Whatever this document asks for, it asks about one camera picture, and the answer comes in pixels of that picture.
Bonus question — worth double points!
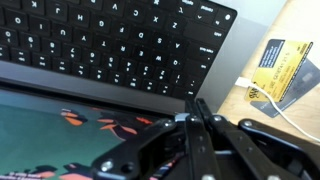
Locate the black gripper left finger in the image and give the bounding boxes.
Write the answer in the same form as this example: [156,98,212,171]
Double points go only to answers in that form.
[91,99,221,180]

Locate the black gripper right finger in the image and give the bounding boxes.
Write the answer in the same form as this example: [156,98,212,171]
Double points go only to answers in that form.
[196,98,320,180]

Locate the dark grey laptop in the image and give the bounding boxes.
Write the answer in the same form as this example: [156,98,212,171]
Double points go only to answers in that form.
[0,0,288,180]

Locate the dark grey card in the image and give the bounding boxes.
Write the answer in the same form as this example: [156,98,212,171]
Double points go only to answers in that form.
[250,58,320,119]

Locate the yellow card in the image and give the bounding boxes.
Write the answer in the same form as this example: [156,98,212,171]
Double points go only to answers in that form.
[244,39,314,104]

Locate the white charging cable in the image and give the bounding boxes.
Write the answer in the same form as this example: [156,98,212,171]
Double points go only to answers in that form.
[234,76,320,145]

